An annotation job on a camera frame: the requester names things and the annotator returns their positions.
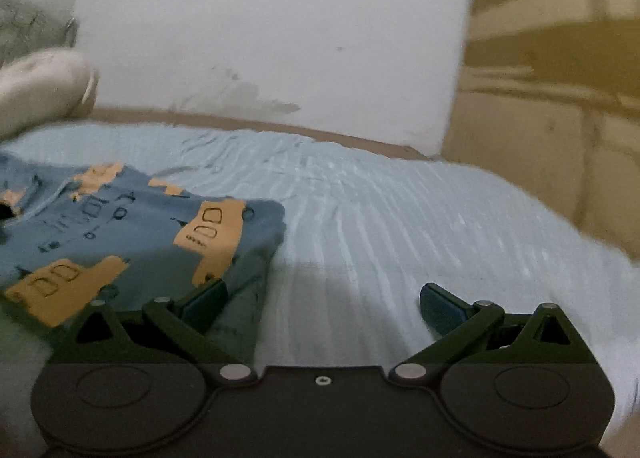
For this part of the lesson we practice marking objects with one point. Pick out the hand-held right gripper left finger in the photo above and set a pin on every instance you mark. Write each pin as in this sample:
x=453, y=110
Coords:
x=206, y=302

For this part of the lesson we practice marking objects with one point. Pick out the wooden bed frame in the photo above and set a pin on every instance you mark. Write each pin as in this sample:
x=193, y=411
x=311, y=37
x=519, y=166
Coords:
x=300, y=130

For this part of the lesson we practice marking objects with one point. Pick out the light blue striped quilt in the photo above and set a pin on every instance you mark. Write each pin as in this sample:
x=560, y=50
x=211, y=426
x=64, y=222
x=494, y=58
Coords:
x=400, y=218

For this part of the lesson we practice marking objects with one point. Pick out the metal bed headboard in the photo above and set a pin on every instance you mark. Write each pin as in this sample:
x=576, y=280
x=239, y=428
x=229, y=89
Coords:
x=25, y=28

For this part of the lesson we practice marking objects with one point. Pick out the blue pants with orange print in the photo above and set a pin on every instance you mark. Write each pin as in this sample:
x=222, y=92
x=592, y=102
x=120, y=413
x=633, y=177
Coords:
x=125, y=238

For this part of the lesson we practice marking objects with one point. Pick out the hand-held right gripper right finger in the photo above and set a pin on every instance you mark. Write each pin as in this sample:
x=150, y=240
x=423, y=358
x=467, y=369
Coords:
x=440, y=309

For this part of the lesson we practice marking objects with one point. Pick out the plywood board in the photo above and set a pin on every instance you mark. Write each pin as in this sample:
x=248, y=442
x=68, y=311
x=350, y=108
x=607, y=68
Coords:
x=550, y=88

